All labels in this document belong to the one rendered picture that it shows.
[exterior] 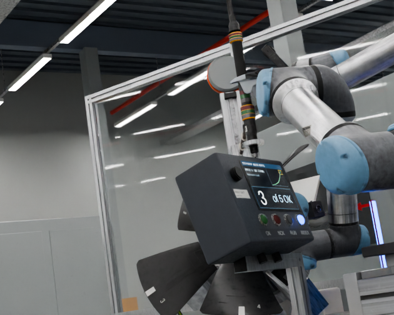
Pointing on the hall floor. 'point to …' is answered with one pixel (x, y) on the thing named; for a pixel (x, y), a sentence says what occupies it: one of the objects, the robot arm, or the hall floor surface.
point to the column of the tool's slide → (231, 119)
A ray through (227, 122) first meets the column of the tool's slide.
